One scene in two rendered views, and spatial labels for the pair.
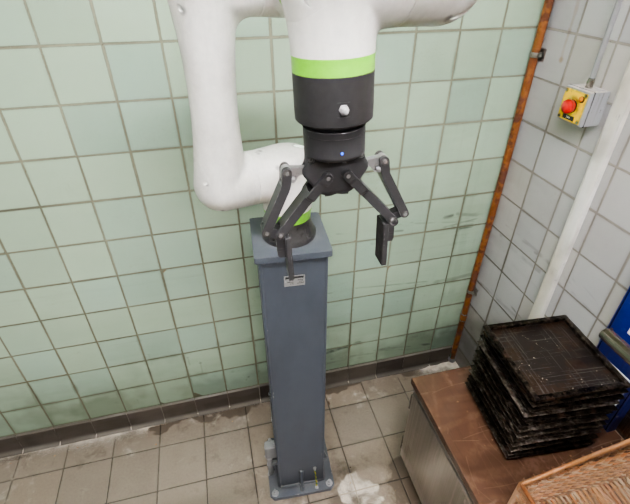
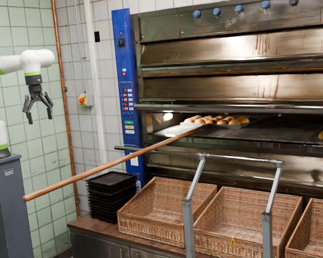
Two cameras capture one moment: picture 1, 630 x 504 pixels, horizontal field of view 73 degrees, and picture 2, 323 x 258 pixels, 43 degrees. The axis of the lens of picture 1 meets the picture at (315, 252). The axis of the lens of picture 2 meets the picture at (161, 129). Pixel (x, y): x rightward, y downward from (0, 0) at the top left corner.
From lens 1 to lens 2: 1.98 m
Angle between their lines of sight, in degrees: 44
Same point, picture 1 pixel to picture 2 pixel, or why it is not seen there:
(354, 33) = (38, 67)
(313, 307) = (18, 185)
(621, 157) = (103, 111)
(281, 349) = (7, 212)
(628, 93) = (96, 91)
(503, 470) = (114, 226)
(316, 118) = (33, 82)
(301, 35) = (28, 68)
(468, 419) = (96, 222)
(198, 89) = not seen: outside the picture
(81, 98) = not seen: outside the picture
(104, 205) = not seen: outside the picture
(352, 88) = (39, 76)
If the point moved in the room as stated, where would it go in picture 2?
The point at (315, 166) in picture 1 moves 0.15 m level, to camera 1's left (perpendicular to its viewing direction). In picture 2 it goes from (33, 94) to (6, 97)
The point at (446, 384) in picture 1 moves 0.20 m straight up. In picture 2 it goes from (82, 219) to (79, 195)
